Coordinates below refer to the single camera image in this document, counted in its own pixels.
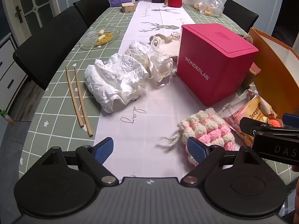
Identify cream plastic bag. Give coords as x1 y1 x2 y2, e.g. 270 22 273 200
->
144 51 174 83

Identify white cabinet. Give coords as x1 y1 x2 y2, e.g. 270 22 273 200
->
0 33 28 115

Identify clear plastic packet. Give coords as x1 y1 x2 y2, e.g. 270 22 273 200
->
222 90 260 145

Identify banana pieces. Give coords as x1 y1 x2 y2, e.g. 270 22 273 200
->
95 29 115 46

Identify translucent labelled plastic bag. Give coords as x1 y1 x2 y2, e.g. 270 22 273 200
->
125 41 155 63

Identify orange crochet toy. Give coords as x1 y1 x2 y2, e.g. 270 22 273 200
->
266 113 284 128

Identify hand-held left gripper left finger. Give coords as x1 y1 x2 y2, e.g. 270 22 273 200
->
35 137 119 187

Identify orange cardboard box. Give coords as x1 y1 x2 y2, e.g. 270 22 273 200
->
248 27 299 120

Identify glass plate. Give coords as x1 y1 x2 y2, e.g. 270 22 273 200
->
80 27 121 50

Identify pink square box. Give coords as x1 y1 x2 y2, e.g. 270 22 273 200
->
176 24 259 107

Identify black chair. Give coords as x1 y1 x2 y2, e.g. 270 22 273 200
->
73 0 111 28
13 6 88 91
222 0 259 33

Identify pink white crochet pouch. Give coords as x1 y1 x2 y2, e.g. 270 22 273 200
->
159 108 235 167

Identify glass panel door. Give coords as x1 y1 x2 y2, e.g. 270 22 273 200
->
14 0 61 28

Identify yellow snack packet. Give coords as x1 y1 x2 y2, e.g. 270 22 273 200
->
243 95 274 125

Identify brown sponge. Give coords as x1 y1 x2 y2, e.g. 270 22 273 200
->
241 63 261 89

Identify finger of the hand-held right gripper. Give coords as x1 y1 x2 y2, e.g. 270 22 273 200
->
240 117 284 137
282 113 299 129

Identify small orange green object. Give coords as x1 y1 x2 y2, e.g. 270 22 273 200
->
0 109 14 124

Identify wooden chopstick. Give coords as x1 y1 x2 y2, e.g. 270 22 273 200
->
65 66 84 128
74 66 93 138

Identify small wooden box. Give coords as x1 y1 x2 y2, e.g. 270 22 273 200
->
121 2 136 13

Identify white plastic bag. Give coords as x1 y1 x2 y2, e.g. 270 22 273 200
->
84 52 150 113

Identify beige drawstring cloth pouch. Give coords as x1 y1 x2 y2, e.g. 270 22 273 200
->
149 33 181 57

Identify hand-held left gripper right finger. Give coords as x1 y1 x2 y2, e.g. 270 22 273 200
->
180 137 265 186

